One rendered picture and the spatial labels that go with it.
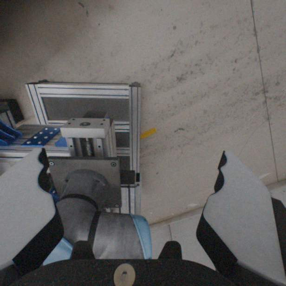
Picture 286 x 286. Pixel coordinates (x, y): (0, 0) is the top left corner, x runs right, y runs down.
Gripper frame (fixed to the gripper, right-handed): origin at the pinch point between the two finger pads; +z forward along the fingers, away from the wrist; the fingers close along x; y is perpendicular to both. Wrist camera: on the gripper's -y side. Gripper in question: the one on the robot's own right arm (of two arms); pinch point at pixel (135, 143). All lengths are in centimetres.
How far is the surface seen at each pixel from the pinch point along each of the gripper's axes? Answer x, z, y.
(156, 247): 24, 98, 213
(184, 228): 62, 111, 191
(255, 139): 123, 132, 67
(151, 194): 16, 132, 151
